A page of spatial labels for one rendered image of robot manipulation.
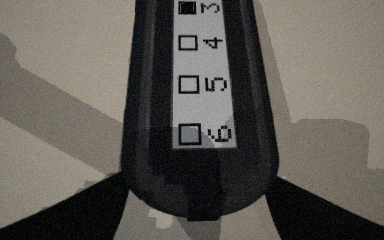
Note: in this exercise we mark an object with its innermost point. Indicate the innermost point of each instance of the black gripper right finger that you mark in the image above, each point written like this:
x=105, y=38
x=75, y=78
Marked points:
x=301, y=215

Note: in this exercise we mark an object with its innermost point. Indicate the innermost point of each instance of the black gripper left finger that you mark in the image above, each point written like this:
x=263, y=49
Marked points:
x=92, y=214

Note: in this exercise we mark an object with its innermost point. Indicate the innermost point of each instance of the black rounded unit with label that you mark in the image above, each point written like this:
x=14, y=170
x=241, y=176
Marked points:
x=198, y=134

